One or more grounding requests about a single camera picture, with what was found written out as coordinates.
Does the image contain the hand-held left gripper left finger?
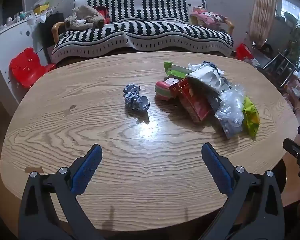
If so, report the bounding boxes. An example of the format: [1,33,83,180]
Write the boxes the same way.
[18,144,105,240]

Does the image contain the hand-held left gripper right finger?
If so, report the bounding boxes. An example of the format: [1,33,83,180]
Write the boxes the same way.
[197,142,285,240]

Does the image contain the green silver wrapper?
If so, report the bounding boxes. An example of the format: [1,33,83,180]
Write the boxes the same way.
[164,62,188,79]

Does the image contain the pink toy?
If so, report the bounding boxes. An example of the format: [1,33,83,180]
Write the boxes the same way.
[284,76,300,98]

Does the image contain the yellow green snack bag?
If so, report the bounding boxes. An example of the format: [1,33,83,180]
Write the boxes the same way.
[242,95,260,138]

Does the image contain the clear plastic bag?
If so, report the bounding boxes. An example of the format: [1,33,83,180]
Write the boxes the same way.
[214,84,246,139]

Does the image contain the black metal chair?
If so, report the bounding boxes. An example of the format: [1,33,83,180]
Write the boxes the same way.
[262,51,300,88]

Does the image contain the red box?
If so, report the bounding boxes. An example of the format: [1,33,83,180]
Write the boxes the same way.
[169,77,212,123]

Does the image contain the large crumpled grey paper ball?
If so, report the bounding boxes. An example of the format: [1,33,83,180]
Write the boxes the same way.
[124,92,151,112]

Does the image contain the potted plants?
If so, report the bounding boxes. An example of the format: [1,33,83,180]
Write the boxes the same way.
[282,10,300,68]

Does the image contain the small crumpled grey paper ball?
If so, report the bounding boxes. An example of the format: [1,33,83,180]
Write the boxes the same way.
[123,84,142,96]

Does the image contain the silver foil bag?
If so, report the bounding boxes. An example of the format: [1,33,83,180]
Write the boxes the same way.
[186,66,224,94]

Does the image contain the pink green round package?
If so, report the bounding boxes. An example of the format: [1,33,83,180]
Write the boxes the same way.
[154,77,180,101]

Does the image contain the red plastic bag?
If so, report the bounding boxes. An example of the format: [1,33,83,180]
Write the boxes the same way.
[235,43,254,61]

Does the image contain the blue white plastic wrapper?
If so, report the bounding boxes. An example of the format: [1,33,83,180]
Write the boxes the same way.
[187,61,225,75]

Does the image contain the red plastic stool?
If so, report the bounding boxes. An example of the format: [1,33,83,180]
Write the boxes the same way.
[9,47,56,88]

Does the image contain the window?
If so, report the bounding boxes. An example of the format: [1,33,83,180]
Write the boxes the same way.
[281,0,300,18]

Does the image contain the beige patterned curtain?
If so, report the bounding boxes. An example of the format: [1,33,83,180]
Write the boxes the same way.
[249,0,278,48]

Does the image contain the black side cabinet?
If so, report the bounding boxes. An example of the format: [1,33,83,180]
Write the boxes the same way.
[36,12,65,64]

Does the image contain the pink cartoon pillow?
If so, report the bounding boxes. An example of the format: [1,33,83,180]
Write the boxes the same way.
[190,7,228,26]

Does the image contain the black white striped sofa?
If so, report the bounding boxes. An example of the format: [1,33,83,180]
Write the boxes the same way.
[51,0,235,64]

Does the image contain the white cabinet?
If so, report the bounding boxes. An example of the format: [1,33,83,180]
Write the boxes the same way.
[0,12,58,108]

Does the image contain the brown plush toy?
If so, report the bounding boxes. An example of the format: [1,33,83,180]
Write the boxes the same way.
[64,5,105,30]

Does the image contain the red cushion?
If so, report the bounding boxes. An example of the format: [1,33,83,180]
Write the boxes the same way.
[94,6,110,23]

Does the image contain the group of small bottles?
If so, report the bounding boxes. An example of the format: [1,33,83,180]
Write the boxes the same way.
[4,10,34,27]

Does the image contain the yellow green box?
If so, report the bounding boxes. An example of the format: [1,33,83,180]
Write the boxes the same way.
[34,3,51,14]

